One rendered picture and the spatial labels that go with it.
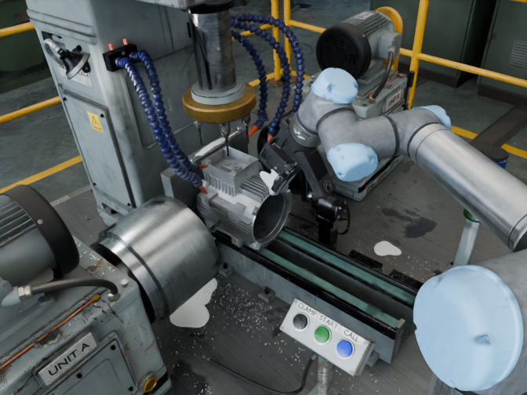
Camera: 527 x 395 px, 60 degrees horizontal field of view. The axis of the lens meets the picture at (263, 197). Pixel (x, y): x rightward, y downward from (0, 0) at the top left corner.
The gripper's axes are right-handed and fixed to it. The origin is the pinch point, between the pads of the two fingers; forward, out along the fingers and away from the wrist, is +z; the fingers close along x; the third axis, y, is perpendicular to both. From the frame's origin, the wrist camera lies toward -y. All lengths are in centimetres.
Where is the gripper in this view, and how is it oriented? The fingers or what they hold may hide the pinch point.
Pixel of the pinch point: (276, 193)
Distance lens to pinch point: 106.8
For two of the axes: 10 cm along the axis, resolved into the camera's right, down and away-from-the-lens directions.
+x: -6.4, 5.0, -5.9
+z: -3.4, 5.1, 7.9
